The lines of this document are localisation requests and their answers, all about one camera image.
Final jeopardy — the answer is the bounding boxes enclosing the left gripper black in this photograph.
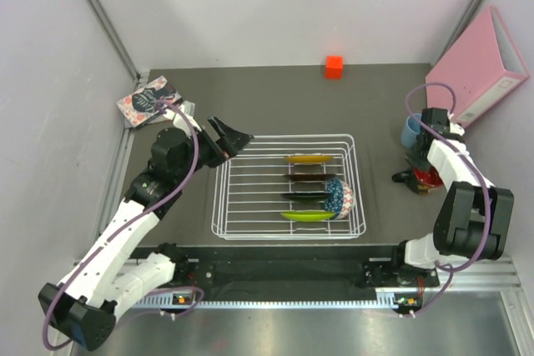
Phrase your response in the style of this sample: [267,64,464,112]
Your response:
[174,115,254,183]

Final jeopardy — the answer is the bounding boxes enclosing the lime green plate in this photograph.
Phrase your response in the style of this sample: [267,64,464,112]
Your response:
[280,210,337,223]

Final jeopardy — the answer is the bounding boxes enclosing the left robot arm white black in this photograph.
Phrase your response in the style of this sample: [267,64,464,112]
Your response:
[38,113,254,351]

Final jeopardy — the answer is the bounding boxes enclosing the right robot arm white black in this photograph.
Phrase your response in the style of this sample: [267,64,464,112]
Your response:
[389,108,514,286]

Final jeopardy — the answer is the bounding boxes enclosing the light blue cup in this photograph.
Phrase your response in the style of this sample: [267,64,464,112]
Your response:
[400,113,422,149]

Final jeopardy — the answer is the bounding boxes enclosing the yellow patterned plate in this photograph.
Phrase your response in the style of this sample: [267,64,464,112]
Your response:
[285,153,333,164]

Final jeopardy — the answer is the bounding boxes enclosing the pink book underneath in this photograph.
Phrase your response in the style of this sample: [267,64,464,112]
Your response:
[147,105,183,124]

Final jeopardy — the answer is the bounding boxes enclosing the red floral plate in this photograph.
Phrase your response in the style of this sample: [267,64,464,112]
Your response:
[283,173,337,183]

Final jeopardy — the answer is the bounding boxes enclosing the blue white patterned bowl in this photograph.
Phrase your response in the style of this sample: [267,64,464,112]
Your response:
[324,178,355,219]

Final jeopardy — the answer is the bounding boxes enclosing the Little Women book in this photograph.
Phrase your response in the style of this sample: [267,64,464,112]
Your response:
[116,76,182,128]

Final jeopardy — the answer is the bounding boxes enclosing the black plate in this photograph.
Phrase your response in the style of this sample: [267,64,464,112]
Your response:
[280,192,330,203]

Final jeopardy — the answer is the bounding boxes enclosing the orange cube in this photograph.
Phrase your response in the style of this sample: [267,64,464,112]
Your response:
[325,55,344,80]

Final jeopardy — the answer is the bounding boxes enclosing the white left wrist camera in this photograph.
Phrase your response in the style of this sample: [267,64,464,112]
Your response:
[171,100,202,131]

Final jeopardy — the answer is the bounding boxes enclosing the white wire dish rack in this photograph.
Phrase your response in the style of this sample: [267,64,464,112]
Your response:
[211,133,366,241]

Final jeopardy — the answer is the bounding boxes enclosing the pink ring binder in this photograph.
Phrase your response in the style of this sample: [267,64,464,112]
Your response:
[426,6,530,128]

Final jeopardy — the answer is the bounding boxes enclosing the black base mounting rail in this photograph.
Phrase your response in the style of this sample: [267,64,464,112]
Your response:
[131,243,439,303]

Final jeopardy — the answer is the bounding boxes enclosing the aluminium frame post left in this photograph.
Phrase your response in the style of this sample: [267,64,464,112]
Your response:
[85,0,140,81]

